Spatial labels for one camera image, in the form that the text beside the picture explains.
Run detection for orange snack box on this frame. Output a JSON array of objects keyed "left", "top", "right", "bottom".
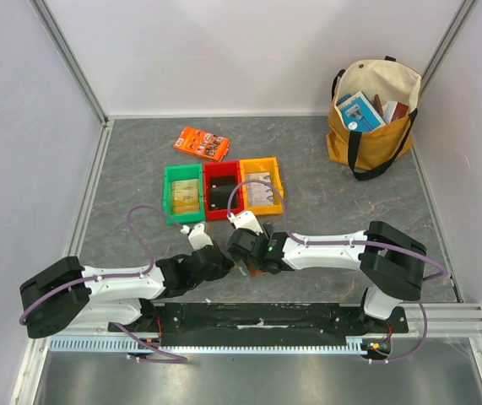
[{"left": 174, "top": 127, "right": 230, "bottom": 162}]

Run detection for white cards in yellow bin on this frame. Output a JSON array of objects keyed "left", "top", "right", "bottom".
[{"left": 246, "top": 172, "right": 274, "bottom": 208}]

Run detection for black mounting base plate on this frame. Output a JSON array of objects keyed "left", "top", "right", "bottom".
[{"left": 126, "top": 302, "right": 409, "bottom": 337}]

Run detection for brown item in bag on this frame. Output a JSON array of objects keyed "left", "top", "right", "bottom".
[{"left": 372, "top": 94, "right": 383, "bottom": 116}]

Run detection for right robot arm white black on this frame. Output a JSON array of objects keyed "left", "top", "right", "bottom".
[{"left": 227, "top": 221, "right": 426, "bottom": 332}]

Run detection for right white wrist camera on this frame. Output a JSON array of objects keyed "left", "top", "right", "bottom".
[{"left": 227, "top": 210, "right": 263, "bottom": 235}]

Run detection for grey slotted cable duct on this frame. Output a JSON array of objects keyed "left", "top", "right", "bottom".
[{"left": 48, "top": 334, "right": 367, "bottom": 355}]

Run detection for black cards in red bin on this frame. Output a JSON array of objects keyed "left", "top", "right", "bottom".
[{"left": 208, "top": 176, "right": 237, "bottom": 211}]

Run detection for gold cards in green bin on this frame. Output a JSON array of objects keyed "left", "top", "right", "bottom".
[{"left": 171, "top": 179, "right": 200, "bottom": 215}]

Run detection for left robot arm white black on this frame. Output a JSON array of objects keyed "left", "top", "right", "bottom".
[{"left": 19, "top": 246, "right": 234, "bottom": 339}]

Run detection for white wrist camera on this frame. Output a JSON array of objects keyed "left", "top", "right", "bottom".
[
  {"left": 227, "top": 210, "right": 263, "bottom": 235},
  {"left": 181, "top": 222, "right": 214, "bottom": 251}
]

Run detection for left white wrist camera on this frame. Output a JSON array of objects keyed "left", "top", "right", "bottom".
[{"left": 181, "top": 222, "right": 214, "bottom": 251}]

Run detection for red plastic bin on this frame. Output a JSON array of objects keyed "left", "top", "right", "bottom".
[{"left": 203, "top": 160, "right": 241, "bottom": 221}]

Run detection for yellow canvas tote bag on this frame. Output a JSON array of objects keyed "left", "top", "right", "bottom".
[{"left": 326, "top": 57, "right": 422, "bottom": 181}]

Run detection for white red box in bag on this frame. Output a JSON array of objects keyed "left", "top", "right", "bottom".
[{"left": 382, "top": 101, "right": 409, "bottom": 124}]

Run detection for green plastic bin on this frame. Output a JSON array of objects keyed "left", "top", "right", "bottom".
[{"left": 163, "top": 164, "right": 205, "bottom": 224}]

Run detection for yellow plastic bin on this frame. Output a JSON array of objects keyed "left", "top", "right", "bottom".
[{"left": 239, "top": 157, "right": 284, "bottom": 216}]

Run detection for blue white razor box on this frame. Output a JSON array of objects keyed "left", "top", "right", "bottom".
[{"left": 337, "top": 91, "right": 386, "bottom": 132}]

